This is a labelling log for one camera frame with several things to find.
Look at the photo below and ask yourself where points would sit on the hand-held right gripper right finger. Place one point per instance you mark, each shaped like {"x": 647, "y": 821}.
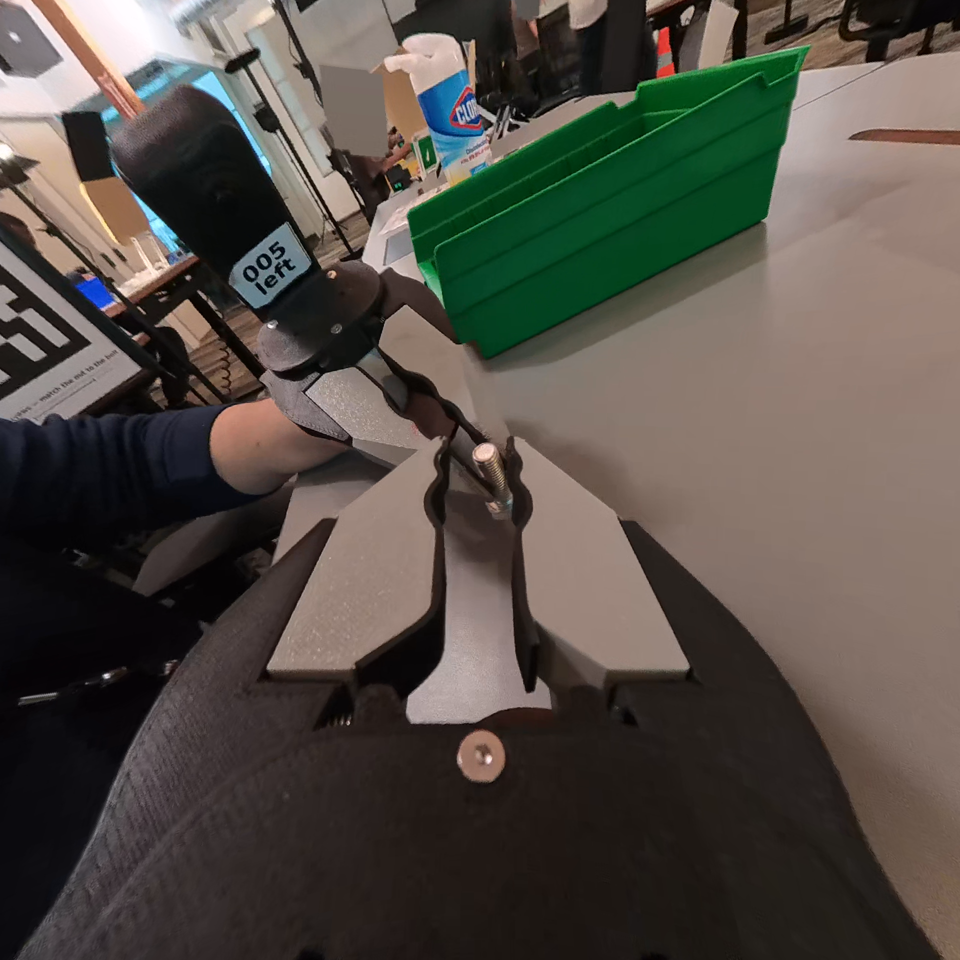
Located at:
{"x": 600, "y": 585}

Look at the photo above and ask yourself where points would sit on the person's left forearm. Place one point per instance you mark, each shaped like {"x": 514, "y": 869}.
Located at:
{"x": 112, "y": 465}

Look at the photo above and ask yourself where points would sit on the long steel hex bolt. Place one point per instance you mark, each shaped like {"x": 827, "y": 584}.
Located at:
{"x": 486, "y": 465}

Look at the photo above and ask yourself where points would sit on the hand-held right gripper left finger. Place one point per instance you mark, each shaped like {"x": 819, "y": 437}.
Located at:
{"x": 360, "y": 585}

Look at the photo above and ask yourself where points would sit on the wooden post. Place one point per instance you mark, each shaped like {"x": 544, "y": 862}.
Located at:
{"x": 90, "y": 60}

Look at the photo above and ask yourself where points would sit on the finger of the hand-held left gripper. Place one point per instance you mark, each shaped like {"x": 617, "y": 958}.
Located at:
{"x": 469, "y": 476}
{"x": 360, "y": 409}

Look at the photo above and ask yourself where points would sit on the black tripod stand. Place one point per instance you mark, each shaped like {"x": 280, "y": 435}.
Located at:
{"x": 241, "y": 61}

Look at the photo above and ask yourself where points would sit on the framed black-white pattern sign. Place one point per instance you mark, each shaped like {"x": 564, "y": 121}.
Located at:
{"x": 45, "y": 330}

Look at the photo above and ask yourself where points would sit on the white folded card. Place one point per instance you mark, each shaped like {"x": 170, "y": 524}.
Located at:
{"x": 709, "y": 37}

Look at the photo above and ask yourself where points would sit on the disinfecting wipes canister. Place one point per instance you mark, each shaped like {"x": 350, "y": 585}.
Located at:
{"x": 454, "y": 112}

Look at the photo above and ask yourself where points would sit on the green plastic bin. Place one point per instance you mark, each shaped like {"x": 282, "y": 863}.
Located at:
{"x": 615, "y": 225}

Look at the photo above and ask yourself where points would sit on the orange traffic cone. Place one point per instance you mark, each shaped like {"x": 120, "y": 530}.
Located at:
{"x": 665, "y": 52}

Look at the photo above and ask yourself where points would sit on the person's left hand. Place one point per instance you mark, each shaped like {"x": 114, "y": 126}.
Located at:
{"x": 315, "y": 442}

